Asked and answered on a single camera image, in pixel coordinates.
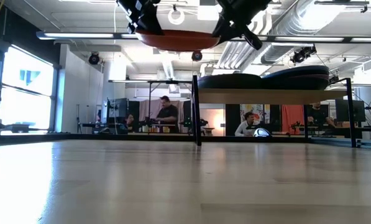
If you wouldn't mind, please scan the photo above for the colourful wall poster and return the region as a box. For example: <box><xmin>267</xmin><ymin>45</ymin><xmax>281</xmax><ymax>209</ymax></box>
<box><xmin>239</xmin><ymin>104</ymin><xmax>265</xmax><ymax>125</ymax></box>

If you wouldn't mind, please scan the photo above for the silver ventilation duct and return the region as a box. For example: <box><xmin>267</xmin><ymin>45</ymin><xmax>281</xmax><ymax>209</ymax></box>
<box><xmin>222</xmin><ymin>0</ymin><xmax>338</xmax><ymax>72</ymax></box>

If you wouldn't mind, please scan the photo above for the standing person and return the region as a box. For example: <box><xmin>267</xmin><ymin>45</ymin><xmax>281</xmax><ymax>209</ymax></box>
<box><xmin>155</xmin><ymin>95</ymin><xmax>180</xmax><ymax>134</ymax></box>

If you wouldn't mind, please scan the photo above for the seated person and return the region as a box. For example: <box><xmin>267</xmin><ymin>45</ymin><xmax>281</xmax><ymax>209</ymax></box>
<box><xmin>234</xmin><ymin>111</ymin><xmax>260</xmax><ymax>137</ymax></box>
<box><xmin>308</xmin><ymin>101</ymin><xmax>337</xmax><ymax>128</ymax></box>
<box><xmin>124</xmin><ymin>113</ymin><xmax>135</xmax><ymax>130</ymax></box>

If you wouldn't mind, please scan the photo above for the white ceiling ring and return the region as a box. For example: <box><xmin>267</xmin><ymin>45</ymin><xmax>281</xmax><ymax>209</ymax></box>
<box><xmin>168</xmin><ymin>8</ymin><xmax>186</xmax><ymax>26</ymax></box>

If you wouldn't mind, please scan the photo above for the dark grey plate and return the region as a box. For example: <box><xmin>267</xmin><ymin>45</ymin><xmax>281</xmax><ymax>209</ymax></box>
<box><xmin>200</xmin><ymin>73</ymin><xmax>265</xmax><ymax>82</ymax></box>
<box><xmin>198</xmin><ymin>77</ymin><xmax>267</xmax><ymax>90</ymax></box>

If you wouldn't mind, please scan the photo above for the black background table frame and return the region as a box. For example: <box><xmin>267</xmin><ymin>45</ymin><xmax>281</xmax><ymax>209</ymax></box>
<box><xmin>108</xmin><ymin>79</ymin><xmax>193</xmax><ymax>134</ymax></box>

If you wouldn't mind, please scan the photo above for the black aluminium table frame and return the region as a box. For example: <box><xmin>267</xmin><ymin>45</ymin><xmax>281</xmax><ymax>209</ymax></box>
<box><xmin>0</xmin><ymin>133</ymin><xmax>371</xmax><ymax>151</ymax></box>

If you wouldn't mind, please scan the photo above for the black plate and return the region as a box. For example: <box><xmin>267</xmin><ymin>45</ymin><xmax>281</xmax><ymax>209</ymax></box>
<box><xmin>262</xmin><ymin>77</ymin><xmax>330</xmax><ymax>91</ymax></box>

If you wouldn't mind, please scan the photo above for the orange curtain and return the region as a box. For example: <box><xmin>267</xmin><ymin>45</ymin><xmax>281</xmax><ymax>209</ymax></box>
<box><xmin>281</xmin><ymin>105</ymin><xmax>305</xmax><ymax>135</ymax></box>

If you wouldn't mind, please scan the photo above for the long ceiling light bar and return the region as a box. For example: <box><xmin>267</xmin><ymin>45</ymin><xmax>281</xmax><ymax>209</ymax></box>
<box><xmin>35</xmin><ymin>30</ymin><xmax>371</xmax><ymax>44</ymax></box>

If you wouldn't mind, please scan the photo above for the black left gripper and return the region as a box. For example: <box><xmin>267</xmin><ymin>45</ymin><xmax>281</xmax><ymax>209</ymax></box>
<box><xmin>116</xmin><ymin>0</ymin><xmax>165</xmax><ymax>35</ymax></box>

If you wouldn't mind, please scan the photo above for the orange plate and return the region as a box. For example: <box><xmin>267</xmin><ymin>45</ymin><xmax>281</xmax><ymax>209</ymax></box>
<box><xmin>135</xmin><ymin>29</ymin><xmax>221</xmax><ymax>52</ymax></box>

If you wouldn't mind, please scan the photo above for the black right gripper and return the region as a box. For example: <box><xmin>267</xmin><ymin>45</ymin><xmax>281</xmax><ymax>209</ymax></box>
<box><xmin>212</xmin><ymin>0</ymin><xmax>272</xmax><ymax>50</ymax></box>

